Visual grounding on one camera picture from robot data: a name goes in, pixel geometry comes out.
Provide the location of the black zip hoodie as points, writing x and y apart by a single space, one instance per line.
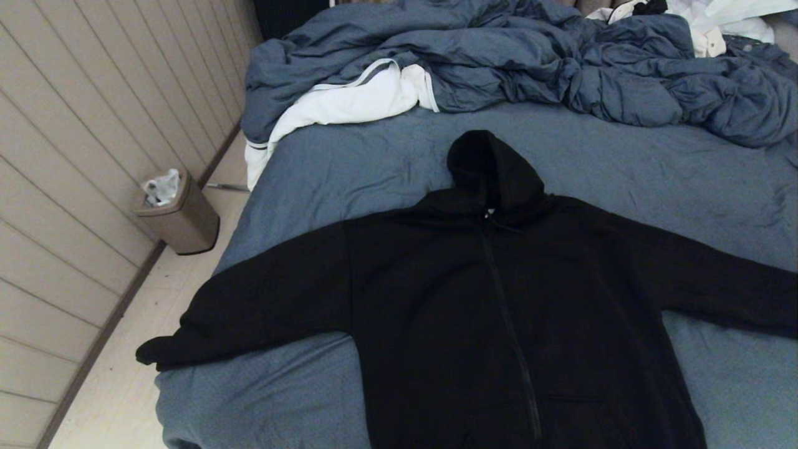
467 312

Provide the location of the white crumpled clothes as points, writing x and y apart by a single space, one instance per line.
717 17

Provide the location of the blue bed sheet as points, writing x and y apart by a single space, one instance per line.
374 168

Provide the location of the white blanket with grey stripe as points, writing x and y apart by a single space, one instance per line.
349 100

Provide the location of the thin metal rod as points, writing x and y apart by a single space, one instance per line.
227 186

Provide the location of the crumpled blue duvet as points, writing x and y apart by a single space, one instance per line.
499 50

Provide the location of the brown trash bin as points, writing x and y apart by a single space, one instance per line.
187 226

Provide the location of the white plastic bin bag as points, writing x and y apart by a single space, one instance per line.
161 187

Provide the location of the small black garment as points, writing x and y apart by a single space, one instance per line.
649 7

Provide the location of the blue denim shirt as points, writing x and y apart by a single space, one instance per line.
757 55

